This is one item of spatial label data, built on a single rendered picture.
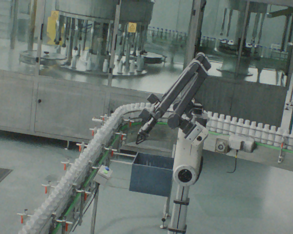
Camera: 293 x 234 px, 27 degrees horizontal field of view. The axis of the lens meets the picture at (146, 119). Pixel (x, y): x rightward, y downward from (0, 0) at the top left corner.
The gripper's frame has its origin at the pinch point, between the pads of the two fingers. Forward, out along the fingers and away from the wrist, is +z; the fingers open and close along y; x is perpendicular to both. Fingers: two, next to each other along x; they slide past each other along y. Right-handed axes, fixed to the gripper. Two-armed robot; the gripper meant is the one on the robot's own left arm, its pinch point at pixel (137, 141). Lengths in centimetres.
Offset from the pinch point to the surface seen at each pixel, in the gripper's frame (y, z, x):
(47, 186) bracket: 51, 39, -31
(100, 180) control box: 24.2, 27.2, -6.6
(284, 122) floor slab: -686, 22, 261
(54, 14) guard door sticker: -354, 37, -135
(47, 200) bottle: 91, 26, -28
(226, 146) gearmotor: -144, -1, 81
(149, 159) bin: -83, 31, 25
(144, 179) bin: -52, 37, 27
